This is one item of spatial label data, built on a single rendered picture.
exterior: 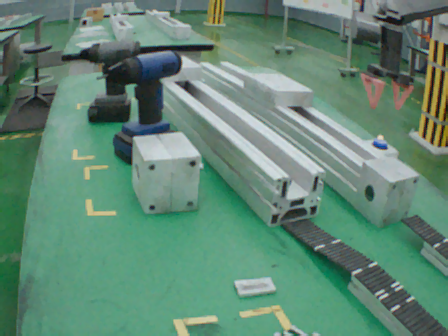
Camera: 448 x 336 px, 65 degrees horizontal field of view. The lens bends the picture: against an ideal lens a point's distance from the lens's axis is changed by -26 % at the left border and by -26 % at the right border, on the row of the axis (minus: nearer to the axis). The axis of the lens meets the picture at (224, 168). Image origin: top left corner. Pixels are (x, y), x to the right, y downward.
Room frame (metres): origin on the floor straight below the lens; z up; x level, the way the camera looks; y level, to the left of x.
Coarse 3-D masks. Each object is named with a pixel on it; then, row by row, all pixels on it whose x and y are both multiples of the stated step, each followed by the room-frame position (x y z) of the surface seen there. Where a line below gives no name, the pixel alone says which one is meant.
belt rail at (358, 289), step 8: (352, 280) 0.44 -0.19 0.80; (352, 288) 0.43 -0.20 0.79; (360, 288) 0.42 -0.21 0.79; (360, 296) 0.41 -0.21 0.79; (368, 296) 0.40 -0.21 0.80; (368, 304) 0.39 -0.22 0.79; (376, 304) 0.38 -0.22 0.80; (376, 312) 0.37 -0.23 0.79; (384, 312) 0.36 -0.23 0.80; (384, 320) 0.36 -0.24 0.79; (392, 320) 0.35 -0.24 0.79; (392, 328) 0.34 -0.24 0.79; (400, 328) 0.33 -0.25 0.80
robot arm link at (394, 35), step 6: (384, 24) 0.88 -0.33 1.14; (390, 24) 0.88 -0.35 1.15; (384, 30) 0.87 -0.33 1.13; (390, 30) 0.86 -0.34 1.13; (396, 30) 0.85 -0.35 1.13; (384, 36) 0.87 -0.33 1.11; (390, 36) 0.86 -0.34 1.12; (396, 36) 0.85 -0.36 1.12; (402, 36) 0.86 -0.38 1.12; (384, 42) 0.87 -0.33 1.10; (390, 42) 0.86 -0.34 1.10; (396, 42) 0.85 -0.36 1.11; (402, 42) 0.87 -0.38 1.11; (396, 48) 0.85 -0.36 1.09
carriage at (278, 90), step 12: (252, 84) 1.08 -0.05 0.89; (264, 84) 1.03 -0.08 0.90; (276, 84) 1.04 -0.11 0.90; (288, 84) 1.06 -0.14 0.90; (300, 84) 1.08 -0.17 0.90; (264, 96) 1.02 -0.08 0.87; (276, 96) 0.98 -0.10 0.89; (288, 96) 0.99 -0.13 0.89; (300, 96) 1.01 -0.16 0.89; (312, 96) 1.03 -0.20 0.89; (288, 108) 1.02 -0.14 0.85
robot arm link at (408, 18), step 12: (384, 0) 0.92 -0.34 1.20; (396, 0) 0.93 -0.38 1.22; (408, 0) 0.95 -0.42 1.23; (420, 0) 0.96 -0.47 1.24; (432, 0) 0.97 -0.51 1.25; (444, 0) 0.98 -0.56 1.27; (384, 12) 0.90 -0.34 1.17; (408, 12) 0.91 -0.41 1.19; (420, 12) 0.93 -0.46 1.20; (432, 12) 0.95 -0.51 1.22; (444, 12) 0.98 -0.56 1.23
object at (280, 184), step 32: (192, 96) 1.12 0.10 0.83; (192, 128) 0.94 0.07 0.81; (224, 128) 0.80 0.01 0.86; (256, 128) 0.82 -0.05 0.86; (224, 160) 0.78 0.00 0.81; (256, 160) 0.67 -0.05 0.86; (288, 160) 0.71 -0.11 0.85; (256, 192) 0.67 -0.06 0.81; (288, 192) 0.65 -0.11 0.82; (320, 192) 0.65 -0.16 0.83
